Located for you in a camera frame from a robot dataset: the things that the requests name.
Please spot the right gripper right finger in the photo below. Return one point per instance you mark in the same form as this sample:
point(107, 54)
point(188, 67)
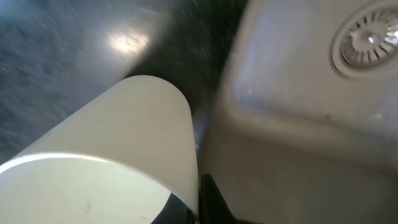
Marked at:
point(213, 202)

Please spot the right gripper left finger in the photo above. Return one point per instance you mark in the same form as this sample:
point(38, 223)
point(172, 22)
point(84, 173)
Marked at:
point(174, 213)

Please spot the white cup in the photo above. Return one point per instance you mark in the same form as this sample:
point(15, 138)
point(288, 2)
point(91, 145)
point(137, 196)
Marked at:
point(118, 140)

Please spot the steel sink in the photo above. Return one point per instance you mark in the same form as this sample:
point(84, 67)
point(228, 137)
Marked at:
point(298, 124)

